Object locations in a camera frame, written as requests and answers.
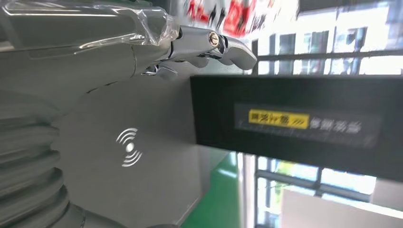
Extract white package with red print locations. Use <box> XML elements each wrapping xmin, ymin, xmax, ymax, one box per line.
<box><xmin>184</xmin><ymin>0</ymin><xmax>281</xmax><ymax>38</ymax></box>

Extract black inbound scanner machine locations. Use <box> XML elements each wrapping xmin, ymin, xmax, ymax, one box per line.
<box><xmin>52</xmin><ymin>59</ymin><xmax>403</xmax><ymax>228</ymax></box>

